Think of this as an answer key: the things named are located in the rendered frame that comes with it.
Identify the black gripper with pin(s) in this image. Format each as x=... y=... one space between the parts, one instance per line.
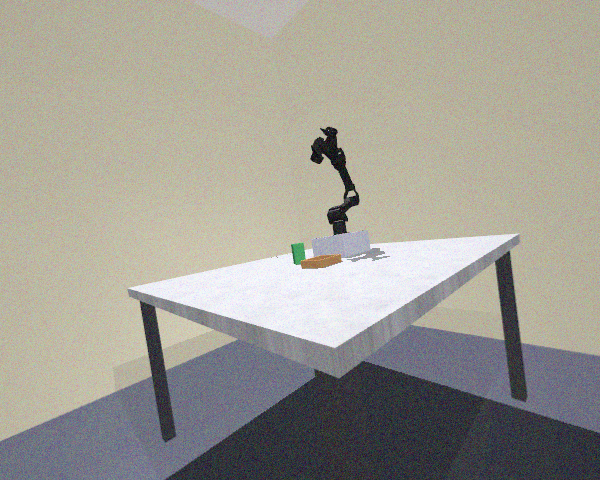
x=326 y=147

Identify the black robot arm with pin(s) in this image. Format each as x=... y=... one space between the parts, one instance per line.
x=337 y=213

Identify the green square cup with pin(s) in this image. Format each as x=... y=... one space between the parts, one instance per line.
x=298 y=253

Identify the orange shallow tray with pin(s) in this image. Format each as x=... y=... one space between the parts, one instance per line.
x=321 y=261

